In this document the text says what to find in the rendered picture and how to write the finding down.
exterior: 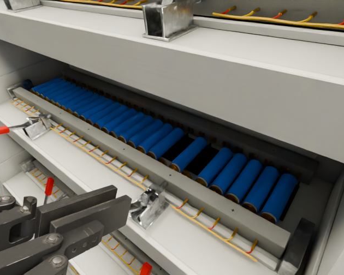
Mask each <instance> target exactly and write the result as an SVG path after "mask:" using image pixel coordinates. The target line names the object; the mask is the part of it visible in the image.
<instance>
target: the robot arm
mask: <svg viewBox="0 0 344 275"><path fill-rule="evenodd" d="M117 190H118V189H117V188H116V187H115V186H114V185H113V184H112V185H109V186H106V187H103V188H99V189H96V190H93V191H90V192H87V193H84V194H80V195H77V196H74V197H72V198H64V199H60V200H57V201H54V202H51V203H48V204H44V205H41V206H38V207H37V198H36V197H33V196H24V197H23V206H20V205H18V204H16V198H15V197H13V196H9V195H7V196H0V275H66V274H67V267H68V260H70V259H72V258H74V257H76V256H78V255H80V254H82V253H84V252H85V251H88V250H90V249H91V248H93V247H95V246H97V245H98V244H99V243H100V242H101V241H102V237H103V236H105V235H107V234H109V233H111V232H113V231H115V230H117V229H119V228H121V227H123V226H125V225H126V222H127V218H128V214H129V209H130V206H131V202H132V198H130V197H129V196H128V195H123V196H120V197H118V198H116V194H117ZM33 235H34V239H33V240H31V239H32V238H33Z"/></svg>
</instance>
